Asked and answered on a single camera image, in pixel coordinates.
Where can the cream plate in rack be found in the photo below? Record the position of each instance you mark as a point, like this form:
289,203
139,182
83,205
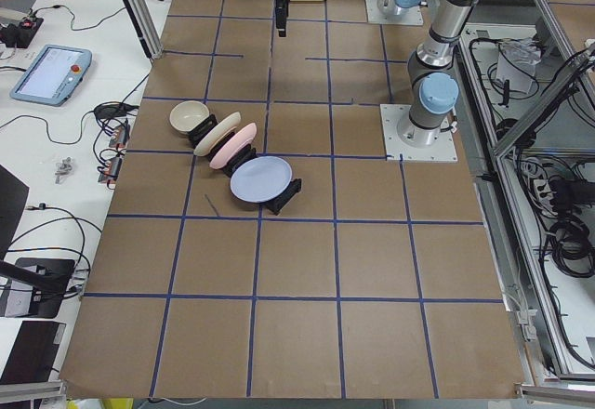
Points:
216,134

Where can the black monitor stand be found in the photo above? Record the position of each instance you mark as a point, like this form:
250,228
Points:
36,286

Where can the blue plate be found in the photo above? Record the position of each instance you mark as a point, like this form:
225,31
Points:
261,179

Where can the cream bowl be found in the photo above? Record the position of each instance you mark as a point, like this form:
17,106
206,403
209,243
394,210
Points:
187,115

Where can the aluminium frame post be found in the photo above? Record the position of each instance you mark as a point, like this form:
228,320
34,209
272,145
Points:
144,27

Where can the pink plate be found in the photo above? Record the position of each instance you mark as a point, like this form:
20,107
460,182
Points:
241,139

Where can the black dish rack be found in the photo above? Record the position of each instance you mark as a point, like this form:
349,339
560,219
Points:
248,153

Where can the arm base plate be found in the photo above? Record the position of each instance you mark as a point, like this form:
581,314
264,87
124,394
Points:
405,142
388,13

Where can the near blue teach pendant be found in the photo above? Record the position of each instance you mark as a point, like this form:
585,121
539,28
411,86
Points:
53,75

